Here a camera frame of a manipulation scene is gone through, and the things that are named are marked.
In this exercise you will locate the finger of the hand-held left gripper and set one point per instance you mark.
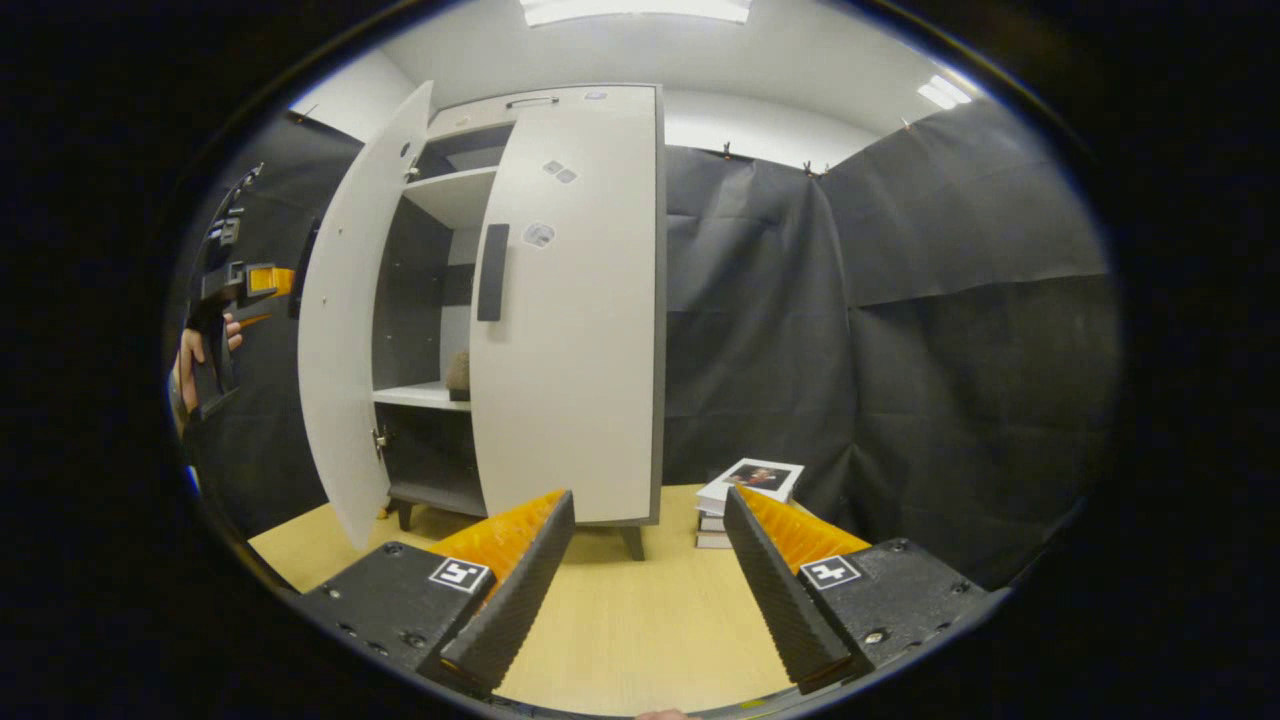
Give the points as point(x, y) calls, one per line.
point(268, 280)
point(255, 321)

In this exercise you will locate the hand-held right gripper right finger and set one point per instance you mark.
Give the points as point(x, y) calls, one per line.
point(775, 590)

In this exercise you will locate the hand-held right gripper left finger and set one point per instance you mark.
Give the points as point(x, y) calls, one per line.
point(520, 600)

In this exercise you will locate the white cabinet door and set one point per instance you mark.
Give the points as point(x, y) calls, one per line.
point(345, 330)
point(580, 350)

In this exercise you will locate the white shoe cabinet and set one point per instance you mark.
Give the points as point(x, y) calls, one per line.
point(440, 195)

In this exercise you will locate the brown fuzzy shoe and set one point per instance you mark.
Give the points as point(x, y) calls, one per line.
point(458, 375)

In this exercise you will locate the white portrait cover book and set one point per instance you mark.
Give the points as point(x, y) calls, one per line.
point(750, 480)

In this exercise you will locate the black backdrop cloth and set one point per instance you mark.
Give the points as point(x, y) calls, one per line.
point(900, 400)

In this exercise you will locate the large ceiling light panel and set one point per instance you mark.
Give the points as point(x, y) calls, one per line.
point(635, 10)

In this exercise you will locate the small ceiling light panel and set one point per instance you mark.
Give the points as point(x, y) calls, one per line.
point(944, 92)

